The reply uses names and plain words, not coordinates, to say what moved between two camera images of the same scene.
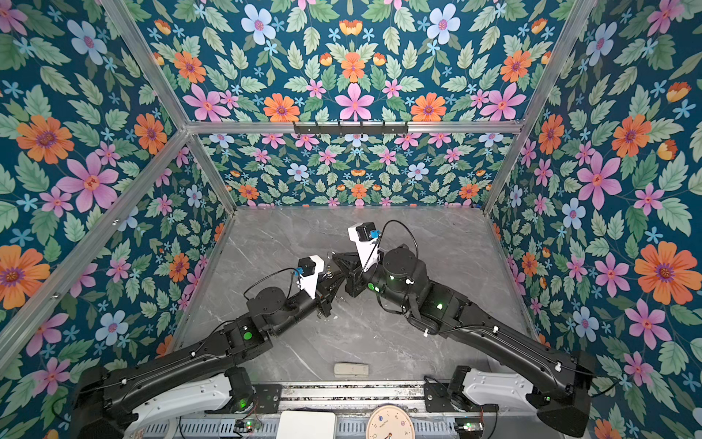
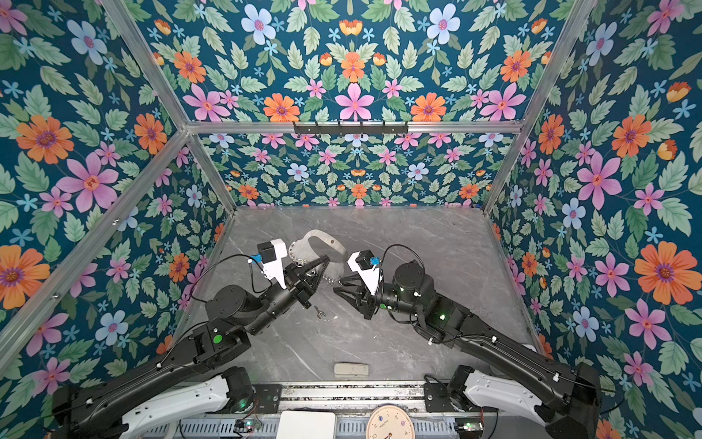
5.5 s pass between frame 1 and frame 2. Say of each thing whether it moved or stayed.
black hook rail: stayed
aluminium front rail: stayed
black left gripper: moved
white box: stayed
